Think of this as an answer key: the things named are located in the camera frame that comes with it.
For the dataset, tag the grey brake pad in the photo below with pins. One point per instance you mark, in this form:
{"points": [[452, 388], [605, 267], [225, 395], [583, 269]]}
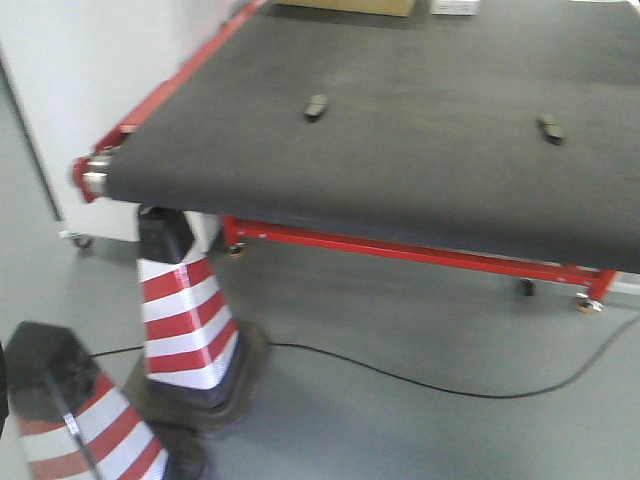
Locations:
{"points": [[551, 129], [316, 107]]}

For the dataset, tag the black conveyor belt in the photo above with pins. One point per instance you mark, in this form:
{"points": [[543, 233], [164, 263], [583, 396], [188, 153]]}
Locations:
{"points": [[400, 125]]}

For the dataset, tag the left striped traffic cone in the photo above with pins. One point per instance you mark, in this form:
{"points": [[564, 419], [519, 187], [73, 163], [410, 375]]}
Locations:
{"points": [[199, 366]]}

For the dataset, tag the striped traffic cone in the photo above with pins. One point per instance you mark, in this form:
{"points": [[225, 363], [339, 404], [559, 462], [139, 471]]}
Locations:
{"points": [[74, 421], [199, 366]]}

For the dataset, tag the cardboard box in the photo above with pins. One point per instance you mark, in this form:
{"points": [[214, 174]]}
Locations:
{"points": [[394, 8]]}

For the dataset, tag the long white box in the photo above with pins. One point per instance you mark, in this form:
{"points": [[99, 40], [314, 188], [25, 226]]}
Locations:
{"points": [[455, 7]]}

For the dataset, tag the right striped traffic cone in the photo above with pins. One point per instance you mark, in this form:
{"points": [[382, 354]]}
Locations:
{"points": [[74, 421]]}

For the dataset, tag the white panel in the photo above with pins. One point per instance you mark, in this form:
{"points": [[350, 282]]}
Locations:
{"points": [[78, 68]]}

